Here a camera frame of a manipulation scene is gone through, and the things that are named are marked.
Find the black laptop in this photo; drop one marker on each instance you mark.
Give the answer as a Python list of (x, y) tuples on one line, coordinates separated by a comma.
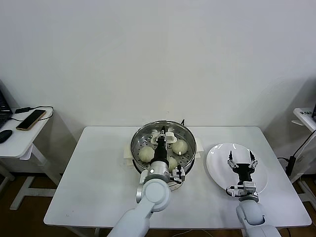
[(3, 106)]

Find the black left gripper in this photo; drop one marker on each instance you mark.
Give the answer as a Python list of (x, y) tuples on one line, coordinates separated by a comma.
[(161, 151)]

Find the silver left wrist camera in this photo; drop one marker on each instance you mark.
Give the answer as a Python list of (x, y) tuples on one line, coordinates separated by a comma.
[(178, 172)]

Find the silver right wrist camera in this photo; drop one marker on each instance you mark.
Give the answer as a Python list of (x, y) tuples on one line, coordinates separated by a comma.
[(248, 186)]

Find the gold smartphone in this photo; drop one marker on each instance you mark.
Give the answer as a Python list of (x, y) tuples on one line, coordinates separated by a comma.
[(30, 120)]

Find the stainless steel steamer basket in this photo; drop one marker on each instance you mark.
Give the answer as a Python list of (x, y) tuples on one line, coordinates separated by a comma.
[(137, 168)]

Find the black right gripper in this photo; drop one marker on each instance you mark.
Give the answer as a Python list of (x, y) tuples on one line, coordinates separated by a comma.
[(244, 170)]

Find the white round plate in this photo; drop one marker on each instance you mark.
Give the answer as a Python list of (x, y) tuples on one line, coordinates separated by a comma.
[(217, 168)]

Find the white paper label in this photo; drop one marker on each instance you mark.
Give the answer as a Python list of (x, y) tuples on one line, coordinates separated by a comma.
[(304, 112)]

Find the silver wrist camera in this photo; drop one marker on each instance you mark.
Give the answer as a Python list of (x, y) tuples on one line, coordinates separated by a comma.
[(178, 172), (248, 186)]

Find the black screen device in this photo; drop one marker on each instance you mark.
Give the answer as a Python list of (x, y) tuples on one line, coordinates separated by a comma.
[(314, 111)]

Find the white side table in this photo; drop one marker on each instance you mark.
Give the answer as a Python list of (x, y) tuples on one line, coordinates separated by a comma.
[(14, 148), (306, 124)]

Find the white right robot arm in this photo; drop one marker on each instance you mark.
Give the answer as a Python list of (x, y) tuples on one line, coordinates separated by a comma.
[(249, 212)]

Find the white steamed baozi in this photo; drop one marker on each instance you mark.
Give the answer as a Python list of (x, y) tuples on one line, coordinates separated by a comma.
[(145, 154), (173, 163), (180, 146)]

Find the black computer mouse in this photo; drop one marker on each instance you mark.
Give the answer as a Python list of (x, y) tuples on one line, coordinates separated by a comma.
[(5, 135)]

